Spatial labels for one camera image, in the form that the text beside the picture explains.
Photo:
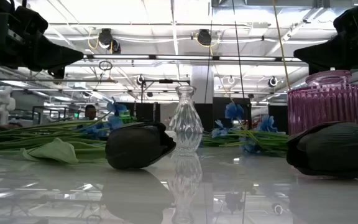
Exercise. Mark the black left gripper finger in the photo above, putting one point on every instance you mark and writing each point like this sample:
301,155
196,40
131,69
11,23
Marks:
54,49
53,62

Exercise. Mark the black tulip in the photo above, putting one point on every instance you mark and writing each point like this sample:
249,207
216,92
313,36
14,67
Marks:
138,146
334,149

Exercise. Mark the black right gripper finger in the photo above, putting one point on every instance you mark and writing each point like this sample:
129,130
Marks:
331,62
328,48

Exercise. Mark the person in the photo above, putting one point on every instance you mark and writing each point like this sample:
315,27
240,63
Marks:
90,112

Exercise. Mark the white robot figure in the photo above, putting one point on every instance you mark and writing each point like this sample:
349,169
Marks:
2,102

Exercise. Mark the black ceiling-mounted device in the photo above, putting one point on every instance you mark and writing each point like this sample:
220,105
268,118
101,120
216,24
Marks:
106,39
204,37

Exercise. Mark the purple ribbed glass vase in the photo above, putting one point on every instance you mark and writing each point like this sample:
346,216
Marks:
322,102

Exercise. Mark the clear glass vase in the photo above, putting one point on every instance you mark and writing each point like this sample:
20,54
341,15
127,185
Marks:
186,124

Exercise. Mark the black partition panel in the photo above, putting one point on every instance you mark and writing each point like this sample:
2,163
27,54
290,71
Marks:
219,109
148,112
278,118

